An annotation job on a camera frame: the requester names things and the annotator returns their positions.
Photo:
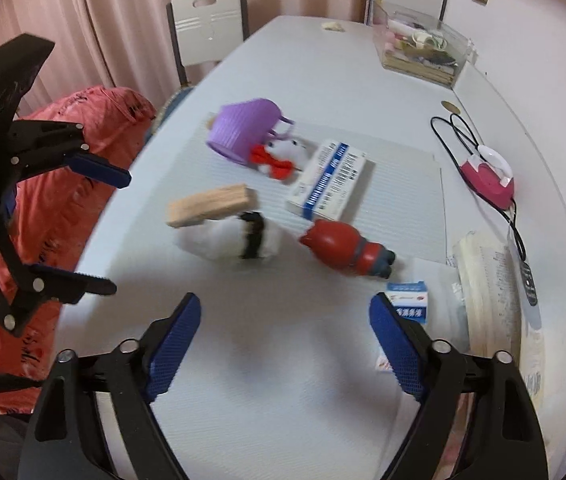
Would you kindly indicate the open book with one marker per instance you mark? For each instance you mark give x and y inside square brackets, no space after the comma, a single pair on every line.
[493,290]

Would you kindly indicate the black inline remote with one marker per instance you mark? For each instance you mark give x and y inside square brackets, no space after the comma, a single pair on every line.
[529,282]

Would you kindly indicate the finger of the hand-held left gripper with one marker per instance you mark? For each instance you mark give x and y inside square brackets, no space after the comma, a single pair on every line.
[93,285]
[103,172]

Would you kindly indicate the red printed blanket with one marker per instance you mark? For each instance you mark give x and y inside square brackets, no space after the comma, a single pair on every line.
[63,205]

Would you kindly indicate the pink curtain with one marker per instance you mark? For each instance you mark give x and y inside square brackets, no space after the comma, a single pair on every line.
[113,10]

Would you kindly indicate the red and white plush toy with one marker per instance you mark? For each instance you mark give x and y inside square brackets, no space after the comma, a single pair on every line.
[288,150]

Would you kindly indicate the blue and white medicine box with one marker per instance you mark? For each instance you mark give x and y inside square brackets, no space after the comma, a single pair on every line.
[330,180]

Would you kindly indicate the small blue and white box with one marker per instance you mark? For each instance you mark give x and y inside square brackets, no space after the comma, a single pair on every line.
[408,300]

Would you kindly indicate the clear plastic organizer box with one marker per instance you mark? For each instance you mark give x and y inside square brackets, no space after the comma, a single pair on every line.
[423,45]

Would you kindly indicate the purple plastic basket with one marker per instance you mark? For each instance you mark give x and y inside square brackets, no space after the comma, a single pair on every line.
[243,127]

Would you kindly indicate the white chair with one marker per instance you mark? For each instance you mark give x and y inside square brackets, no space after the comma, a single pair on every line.
[208,25]

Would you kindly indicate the round gold desk grommet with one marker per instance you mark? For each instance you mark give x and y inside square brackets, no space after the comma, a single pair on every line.
[450,106]

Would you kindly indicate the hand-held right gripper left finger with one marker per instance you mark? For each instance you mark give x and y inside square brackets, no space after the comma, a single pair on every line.
[175,345]

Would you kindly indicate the small beige item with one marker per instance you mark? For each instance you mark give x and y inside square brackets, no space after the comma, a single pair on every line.
[334,26]

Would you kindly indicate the wooden block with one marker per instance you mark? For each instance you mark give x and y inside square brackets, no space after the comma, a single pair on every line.
[208,205]

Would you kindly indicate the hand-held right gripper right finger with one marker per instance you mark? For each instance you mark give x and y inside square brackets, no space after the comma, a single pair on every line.
[395,345]

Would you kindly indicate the white plush with black band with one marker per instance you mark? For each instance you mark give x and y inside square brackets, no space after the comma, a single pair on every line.
[213,241]

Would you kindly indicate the red pig toy figure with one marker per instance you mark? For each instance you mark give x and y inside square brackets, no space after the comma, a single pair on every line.
[335,245]

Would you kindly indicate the blue chair cushion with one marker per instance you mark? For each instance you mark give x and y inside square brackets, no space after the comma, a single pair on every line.
[175,102]

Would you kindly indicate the pink and white device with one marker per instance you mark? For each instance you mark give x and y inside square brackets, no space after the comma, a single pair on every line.
[488,180]

